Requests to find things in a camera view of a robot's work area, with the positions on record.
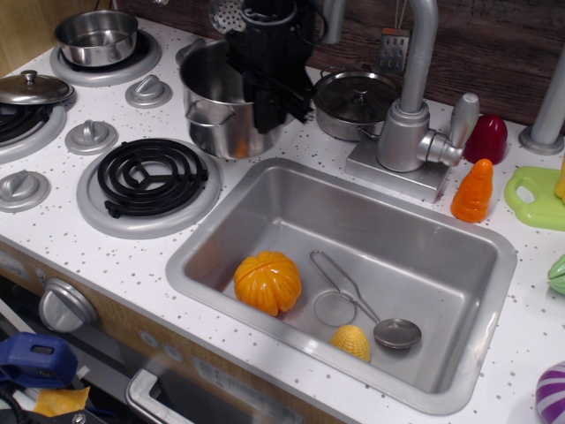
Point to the silver oven dial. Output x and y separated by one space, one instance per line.
65 309

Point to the black coil left burner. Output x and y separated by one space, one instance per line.
25 129

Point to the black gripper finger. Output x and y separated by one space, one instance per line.
250 86
270 108

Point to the green plastic vegetable right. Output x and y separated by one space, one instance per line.
556 276

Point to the silver post right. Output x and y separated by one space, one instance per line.
544 136

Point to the tall steel stock pot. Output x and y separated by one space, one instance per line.
220 121

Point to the silver stove knob back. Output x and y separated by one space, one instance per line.
184 52

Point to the hanging slotted spoon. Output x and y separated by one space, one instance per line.
226 15

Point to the wire strainer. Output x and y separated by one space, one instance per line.
334 306

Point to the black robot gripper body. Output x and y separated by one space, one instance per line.
277 51

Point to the steel sink basin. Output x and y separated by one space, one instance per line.
397 296

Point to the silver stove knob front-left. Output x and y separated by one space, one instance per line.
23 190

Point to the orange plastic pumpkin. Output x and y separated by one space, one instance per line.
269 281

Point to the yellow cloth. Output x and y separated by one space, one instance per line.
55 402

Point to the yellow plastic corn piece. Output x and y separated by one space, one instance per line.
352 339

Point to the black coil burner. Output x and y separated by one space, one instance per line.
25 129
147 189

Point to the black coil front burner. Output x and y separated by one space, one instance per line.
147 189

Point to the hanging small grater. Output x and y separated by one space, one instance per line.
394 45

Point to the silver toy faucet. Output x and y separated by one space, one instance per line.
409 157

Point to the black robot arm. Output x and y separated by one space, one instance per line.
282 9

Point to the small lidded steel pan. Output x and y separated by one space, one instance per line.
350 102

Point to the dark red plastic pepper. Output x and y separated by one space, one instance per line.
488 140

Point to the blue clamp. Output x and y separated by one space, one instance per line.
37 361

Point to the steel ladle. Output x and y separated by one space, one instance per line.
394 333

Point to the silver stove knob front-middle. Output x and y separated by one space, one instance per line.
91 138

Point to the green plastic cutting board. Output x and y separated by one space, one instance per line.
530 194

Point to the silver oven door handle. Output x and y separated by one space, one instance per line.
168 398

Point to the silver stove knob middle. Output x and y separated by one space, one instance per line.
149 93

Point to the steel bowl pot on burner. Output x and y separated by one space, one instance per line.
97 38

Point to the steel pot lid left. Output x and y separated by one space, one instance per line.
32 88

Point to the purple striped plastic vegetable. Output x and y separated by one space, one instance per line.
549 395

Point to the orange plastic carrot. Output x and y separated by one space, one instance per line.
471 202

